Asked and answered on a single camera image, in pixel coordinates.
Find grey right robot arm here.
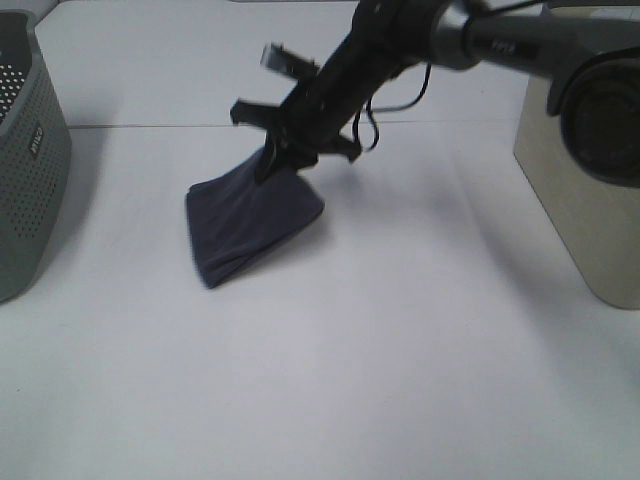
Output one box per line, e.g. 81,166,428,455
230,1,639,188

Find grey perforated plastic basket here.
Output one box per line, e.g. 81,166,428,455
1,9,72,301

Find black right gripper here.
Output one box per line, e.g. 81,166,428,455
230,1,435,184

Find dark grey towel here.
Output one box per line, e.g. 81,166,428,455
185,148,325,288

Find beige basket with grey rim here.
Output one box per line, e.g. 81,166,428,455
514,76,639,310

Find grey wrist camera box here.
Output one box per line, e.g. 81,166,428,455
260,43,320,81

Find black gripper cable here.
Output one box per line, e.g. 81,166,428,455
349,62,432,153

